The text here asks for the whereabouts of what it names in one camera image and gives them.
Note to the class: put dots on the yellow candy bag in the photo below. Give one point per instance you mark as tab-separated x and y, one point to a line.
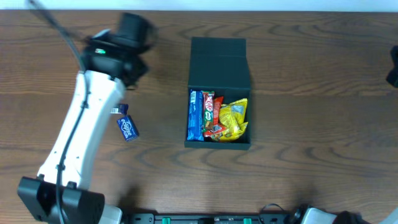
232	116

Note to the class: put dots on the dark green box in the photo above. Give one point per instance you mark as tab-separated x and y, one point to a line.
221	65

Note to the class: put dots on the dark blue chocolate bar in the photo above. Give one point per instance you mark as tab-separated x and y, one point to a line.
120	109

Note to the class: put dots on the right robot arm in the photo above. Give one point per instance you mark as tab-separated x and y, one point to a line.
312	215

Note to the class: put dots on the blue Eclipse mints tin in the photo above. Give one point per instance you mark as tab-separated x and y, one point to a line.
128	128

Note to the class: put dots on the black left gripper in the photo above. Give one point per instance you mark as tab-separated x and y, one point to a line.
138	68

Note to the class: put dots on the blue Oreo cookie pack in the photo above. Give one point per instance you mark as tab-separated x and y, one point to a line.
195	116

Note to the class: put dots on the KitKat Milo bar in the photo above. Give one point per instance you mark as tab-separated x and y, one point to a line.
208	106

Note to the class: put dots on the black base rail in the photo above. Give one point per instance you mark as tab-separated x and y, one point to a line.
265	218

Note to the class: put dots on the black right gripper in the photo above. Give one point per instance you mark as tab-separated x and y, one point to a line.
393	73

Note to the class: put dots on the red candy bag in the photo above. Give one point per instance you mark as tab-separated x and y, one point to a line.
217	130

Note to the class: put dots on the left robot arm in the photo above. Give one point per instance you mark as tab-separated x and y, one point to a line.
109	64

